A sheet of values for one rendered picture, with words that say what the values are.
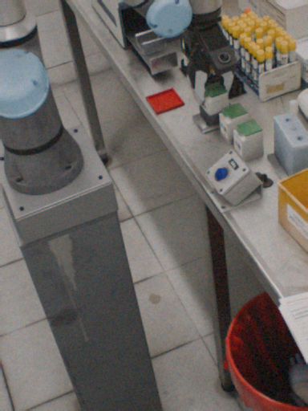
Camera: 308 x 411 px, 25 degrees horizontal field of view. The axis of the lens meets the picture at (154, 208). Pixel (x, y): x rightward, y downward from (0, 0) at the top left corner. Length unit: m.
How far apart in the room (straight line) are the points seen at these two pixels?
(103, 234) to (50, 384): 0.90
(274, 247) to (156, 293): 1.13
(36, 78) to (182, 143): 0.40
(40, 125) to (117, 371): 0.72
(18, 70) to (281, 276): 0.57
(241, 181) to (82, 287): 0.42
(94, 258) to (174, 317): 0.88
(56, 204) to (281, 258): 0.42
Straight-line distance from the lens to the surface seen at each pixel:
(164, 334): 2.25
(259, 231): 1.30
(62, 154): 1.32
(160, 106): 1.61
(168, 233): 2.53
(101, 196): 1.34
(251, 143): 1.42
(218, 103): 1.50
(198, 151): 1.47
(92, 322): 1.58
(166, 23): 1.20
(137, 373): 1.79
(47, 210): 1.32
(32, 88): 1.22
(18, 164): 1.32
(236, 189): 1.31
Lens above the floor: 1.81
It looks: 44 degrees down
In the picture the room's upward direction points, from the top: 10 degrees counter-clockwise
